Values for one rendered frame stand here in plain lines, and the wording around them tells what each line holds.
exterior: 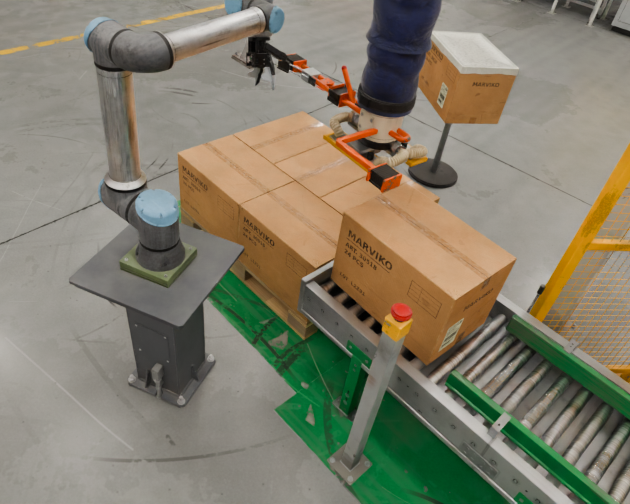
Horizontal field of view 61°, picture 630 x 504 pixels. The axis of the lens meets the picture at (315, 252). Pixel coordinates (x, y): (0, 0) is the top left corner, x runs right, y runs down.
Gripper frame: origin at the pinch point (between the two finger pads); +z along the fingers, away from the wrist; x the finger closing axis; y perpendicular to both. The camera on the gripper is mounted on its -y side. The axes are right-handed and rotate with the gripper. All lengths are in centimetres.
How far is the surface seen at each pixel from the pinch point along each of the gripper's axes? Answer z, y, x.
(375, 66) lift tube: -13, -19, 47
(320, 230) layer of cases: 72, -35, -4
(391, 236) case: 51, -25, 59
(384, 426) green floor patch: 150, -32, 60
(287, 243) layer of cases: 75, -14, -3
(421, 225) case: 49, -41, 59
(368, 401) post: 105, 1, 83
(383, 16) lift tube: -29, -15, 54
